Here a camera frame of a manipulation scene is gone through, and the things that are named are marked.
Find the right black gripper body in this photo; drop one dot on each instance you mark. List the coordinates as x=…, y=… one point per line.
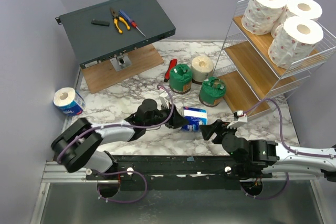
x=217, y=131

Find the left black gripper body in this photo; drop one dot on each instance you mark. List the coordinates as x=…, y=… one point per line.
x=165, y=113

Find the blue Tempo tissue roll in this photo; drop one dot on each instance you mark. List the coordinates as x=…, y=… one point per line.
x=195, y=118

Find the floral roll back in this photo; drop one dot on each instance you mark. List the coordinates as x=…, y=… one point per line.
x=296, y=39

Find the floral roll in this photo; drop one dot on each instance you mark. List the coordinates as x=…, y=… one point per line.
x=304, y=8
x=261, y=15
x=296, y=39

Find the floral roll front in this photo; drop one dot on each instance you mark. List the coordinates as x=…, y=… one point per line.
x=304, y=8

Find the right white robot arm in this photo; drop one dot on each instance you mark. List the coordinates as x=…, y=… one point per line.
x=254, y=158

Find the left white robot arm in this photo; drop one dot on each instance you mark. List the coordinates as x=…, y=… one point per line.
x=77, y=146

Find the bottom wooden shelf board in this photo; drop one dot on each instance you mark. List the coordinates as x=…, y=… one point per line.
x=241, y=93

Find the wooden shelf board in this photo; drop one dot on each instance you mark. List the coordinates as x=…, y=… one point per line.
x=241, y=93
x=247, y=61
x=261, y=44

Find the middle wooden shelf board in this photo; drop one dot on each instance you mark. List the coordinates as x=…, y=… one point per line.
x=247, y=61

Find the top wooden shelf board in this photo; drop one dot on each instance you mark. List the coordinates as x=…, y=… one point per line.
x=261, y=44

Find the green wrapped roll left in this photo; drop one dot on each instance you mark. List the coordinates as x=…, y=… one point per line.
x=180, y=78

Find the green wrapped roll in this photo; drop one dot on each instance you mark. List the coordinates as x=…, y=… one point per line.
x=180, y=78
x=212, y=91

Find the green wrapped roll right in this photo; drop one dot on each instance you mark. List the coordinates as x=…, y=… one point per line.
x=212, y=91

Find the red utility knife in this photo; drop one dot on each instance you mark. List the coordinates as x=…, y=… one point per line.
x=172, y=64

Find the cream wrapped roll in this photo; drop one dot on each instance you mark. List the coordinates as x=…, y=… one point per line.
x=202, y=67

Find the wooden board under chassis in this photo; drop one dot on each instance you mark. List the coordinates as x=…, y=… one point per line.
x=109, y=72

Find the blue red screwdriver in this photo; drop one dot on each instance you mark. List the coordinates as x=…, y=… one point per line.
x=130, y=20

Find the blue wrapped roll far left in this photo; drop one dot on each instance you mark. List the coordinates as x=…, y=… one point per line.
x=69, y=101

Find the dark grey rack chassis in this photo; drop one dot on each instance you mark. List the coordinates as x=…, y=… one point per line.
x=110, y=29

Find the black bit holder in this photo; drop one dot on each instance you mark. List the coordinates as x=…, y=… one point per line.
x=100, y=23

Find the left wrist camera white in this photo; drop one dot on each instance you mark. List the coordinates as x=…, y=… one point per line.
x=164, y=99

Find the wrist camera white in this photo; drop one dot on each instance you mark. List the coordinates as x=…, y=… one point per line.
x=240, y=119
x=164, y=99

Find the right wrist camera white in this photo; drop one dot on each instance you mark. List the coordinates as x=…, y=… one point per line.
x=240, y=119

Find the white wire shelf rack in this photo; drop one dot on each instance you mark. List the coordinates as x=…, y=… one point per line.
x=326, y=48

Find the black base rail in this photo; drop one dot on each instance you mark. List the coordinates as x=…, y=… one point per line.
x=177, y=172

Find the yellow handled pliers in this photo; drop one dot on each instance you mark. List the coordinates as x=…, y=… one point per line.
x=116, y=19

